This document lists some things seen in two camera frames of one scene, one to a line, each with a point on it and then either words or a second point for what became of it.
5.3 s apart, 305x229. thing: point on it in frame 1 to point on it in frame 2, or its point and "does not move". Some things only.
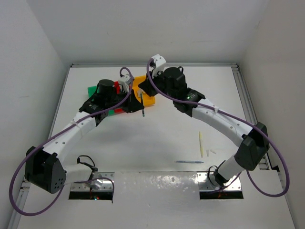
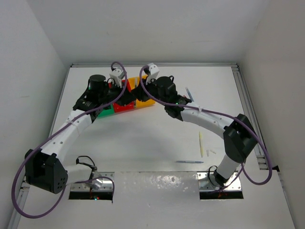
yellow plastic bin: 147,100 does not move
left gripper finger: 133,104 to 127,98
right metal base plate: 207,182 does not move
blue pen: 189,161 does not move
